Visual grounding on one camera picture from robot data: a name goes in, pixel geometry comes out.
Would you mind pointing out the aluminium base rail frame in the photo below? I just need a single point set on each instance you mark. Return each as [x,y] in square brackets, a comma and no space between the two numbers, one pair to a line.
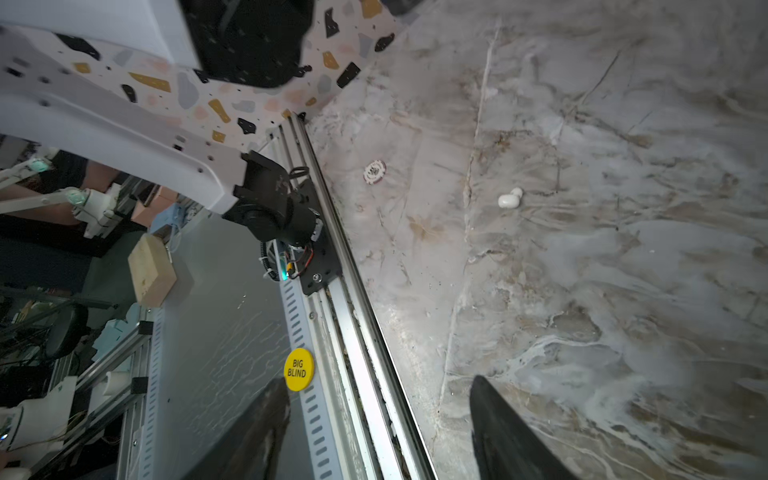
[225,331]

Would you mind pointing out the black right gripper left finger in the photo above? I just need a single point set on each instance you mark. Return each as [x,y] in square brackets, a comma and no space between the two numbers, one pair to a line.
[251,447]

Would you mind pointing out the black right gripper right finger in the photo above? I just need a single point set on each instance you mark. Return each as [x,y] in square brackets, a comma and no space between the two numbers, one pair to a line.
[504,446]

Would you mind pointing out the yellow round sticker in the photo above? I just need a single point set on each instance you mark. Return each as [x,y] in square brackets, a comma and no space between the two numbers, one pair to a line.
[299,370]

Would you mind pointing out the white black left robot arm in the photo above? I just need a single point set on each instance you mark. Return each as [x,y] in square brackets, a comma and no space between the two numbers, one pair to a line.
[46,103]

